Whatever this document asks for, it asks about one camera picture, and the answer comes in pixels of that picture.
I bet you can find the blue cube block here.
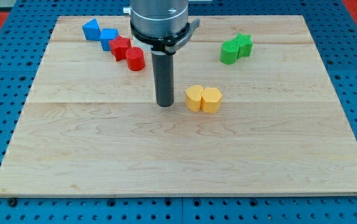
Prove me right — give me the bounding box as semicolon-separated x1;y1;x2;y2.
99;28;118;51

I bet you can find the red cylinder block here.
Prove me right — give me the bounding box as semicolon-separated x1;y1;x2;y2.
126;47;145;71

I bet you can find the blue triangle block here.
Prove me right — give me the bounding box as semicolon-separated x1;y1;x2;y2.
82;19;101;41

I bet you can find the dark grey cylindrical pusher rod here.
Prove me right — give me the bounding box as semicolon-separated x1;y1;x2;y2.
151;52;174;107

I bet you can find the black clamp ring mount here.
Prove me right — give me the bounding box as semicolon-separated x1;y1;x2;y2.
130;19;200;55

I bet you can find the yellow hexagon block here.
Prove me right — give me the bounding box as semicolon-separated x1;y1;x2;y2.
201;87;222;113

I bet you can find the green cylinder block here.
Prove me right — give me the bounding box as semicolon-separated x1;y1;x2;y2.
219;40;239;65

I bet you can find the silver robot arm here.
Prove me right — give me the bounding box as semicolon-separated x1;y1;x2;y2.
123;0;200;107

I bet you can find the light wooden board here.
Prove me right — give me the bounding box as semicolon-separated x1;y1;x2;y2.
0;16;357;198

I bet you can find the yellow heart block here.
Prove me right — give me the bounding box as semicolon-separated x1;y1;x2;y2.
185;85;204;112

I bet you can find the green star block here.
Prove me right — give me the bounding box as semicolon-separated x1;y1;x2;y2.
233;33;253;58

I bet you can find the red star block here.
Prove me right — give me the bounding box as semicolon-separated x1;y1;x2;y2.
108;35;131;62

